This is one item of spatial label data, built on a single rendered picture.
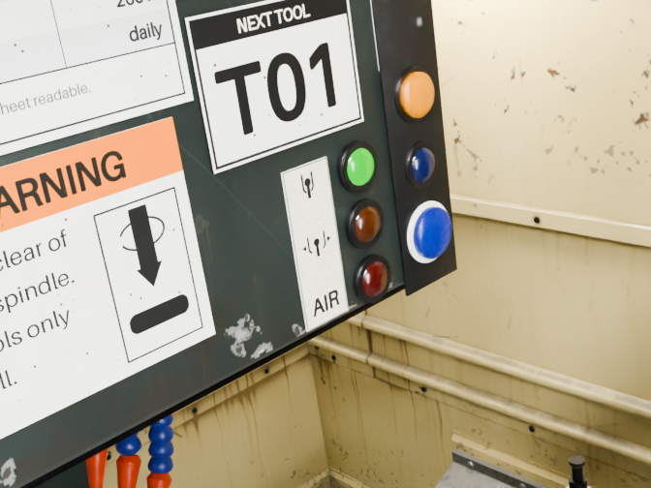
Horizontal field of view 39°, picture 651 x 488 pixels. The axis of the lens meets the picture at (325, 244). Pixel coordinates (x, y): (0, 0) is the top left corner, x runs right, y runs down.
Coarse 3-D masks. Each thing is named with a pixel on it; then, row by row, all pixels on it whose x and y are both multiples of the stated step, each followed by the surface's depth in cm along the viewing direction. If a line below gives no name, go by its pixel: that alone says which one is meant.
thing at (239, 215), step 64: (192, 0) 39; (256, 0) 42; (128, 128) 38; (192, 128) 40; (384, 128) 49; (192, 192) 41; (256, 192) 43; (384, 192) 49; (256, 256) 44; (384, 256) 50; (256, 320) 45; (128, 384) 40; (192, 384) 43; (0, 448) 37; (64, 448) 39
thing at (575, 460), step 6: (576, 456) 85; (570, 462) 84; (576, 462) 84; (582, 462) 84; (576, 468) 84; (582, 468) 84; (576, 474) 84; (582, 474) 84; (570, 480) 85; (576, 480) 84; (582, 480) 85; (570, 486) 85; (576, 486) 84; (582, 486) 84
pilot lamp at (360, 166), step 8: (360, 152) 47; (368, 152) 47; (352, 160) 47; (360, 160) 47; (368, 160) 47; (352, 168) 47; (360, 168) 47; (368, 168) 47; (352, 176) 47; (360, 176) 47; (368, 176) 48; (360, 184) 47
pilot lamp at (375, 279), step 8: (376, 264) 49; (368, 272) 49; (376, 272) 49; (384, 272) 49; (368, 280) 49; (376, 280) 49; (384, 280) 50; (368, 288) 49; (376, 288) 49; (384, 288) 50
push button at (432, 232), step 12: (420, 216) 51; (432, 216) 51; (444, 216) 52; (420, 228) 51; (432, 228) 51; (444, 228) 52; (420, 240) 51; (432, 240) 51; (444, 240) 52; (420, 252) 51; (432, 252) 52
